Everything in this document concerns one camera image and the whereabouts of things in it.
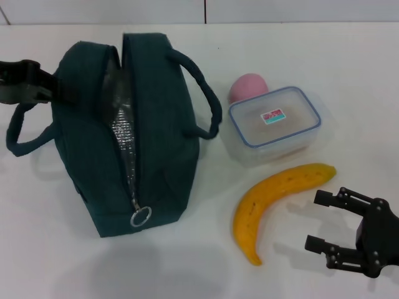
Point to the clear plastic food container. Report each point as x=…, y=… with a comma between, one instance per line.
x=274, y=134

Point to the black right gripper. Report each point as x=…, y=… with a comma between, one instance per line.
x=383, y=236

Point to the pink round fruit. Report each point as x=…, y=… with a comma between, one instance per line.
x=247, y=87

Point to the dark teal insulated lunch bag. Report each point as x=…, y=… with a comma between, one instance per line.
x=162, y=124

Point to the yellow banana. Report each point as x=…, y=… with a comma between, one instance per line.
x=265, y=199

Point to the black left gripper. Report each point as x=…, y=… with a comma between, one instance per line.
x=18, y=74

